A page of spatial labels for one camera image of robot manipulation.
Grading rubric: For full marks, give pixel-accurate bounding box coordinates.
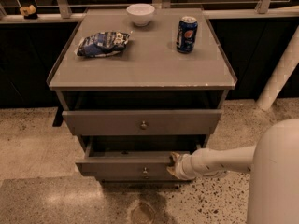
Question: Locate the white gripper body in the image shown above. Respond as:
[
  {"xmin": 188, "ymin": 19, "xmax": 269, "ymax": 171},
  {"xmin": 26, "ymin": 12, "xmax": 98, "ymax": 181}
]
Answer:
[{"xmin": 174, "ymin": 154, "xmax": 200, "ymax": 180}]

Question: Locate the grey drawer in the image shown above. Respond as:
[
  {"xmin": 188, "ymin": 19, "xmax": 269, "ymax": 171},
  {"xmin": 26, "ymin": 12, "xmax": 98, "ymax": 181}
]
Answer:
[
  {"xmin": 63, "ymin": 109, "xmax": 221, "ymax": 136},
  {"xmin": 76, "ymin": 135, "xmax": 201, "ymax": 182}
]

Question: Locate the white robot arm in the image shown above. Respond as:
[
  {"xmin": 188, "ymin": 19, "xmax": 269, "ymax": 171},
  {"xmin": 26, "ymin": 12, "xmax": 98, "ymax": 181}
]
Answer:
[{"xmin": 167, "ymin": 119, "xmax": 299, "ymax": 224}]

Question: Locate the grey top drawer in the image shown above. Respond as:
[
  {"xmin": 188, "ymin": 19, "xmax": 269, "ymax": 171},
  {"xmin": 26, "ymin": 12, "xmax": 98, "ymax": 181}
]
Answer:
[{"xmin": 63, "ymin": 109, "xmax": 221, "ymax": 136}]

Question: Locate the grey drawer cabinet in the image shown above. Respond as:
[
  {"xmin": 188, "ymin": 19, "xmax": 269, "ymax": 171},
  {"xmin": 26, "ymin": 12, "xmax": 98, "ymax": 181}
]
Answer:
[{"xmin": 46, "ymin": 7, "xmax": 238, "ymax": 183}]

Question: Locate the blue pepsi can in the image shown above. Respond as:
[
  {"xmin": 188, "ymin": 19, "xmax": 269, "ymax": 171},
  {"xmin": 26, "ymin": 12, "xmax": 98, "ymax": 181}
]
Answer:
[{"xmin": 177, "ymin": 16, "xmax": 198, "ymax": 53}]

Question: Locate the white slanted pillar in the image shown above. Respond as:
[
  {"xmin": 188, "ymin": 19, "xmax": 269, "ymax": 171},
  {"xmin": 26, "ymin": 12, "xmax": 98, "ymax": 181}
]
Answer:
[{"xmin": 256, "ymin": 27, "xmax": 299, "ymax": 111}]

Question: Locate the blue chip bag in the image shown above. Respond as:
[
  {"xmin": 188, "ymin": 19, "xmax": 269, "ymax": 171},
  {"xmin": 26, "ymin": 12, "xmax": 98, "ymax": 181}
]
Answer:
[{"xmin": 75, "ymin": 31, "xmax": 130, "ymax": 58}]

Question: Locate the white ceramic bowl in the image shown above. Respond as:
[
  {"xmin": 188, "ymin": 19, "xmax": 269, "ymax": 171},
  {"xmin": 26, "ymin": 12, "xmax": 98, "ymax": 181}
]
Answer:
[{"xmin": 126, "ymin": 4, "xmax": 155, "ymax": 26}]

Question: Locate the metal window railing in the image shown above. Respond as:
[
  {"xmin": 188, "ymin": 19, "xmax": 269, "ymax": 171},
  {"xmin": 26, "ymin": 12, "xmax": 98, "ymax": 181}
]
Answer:
[{"xmin": 0, "ymin": 0, "xmax": 299, "ymax": 25}]

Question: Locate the small yellow black object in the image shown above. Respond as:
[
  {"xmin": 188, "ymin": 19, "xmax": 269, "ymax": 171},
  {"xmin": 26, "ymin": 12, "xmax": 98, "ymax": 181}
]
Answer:
[{"xmin": 20, "ymin": 5, "xmax": 38, "ymax": 19}]

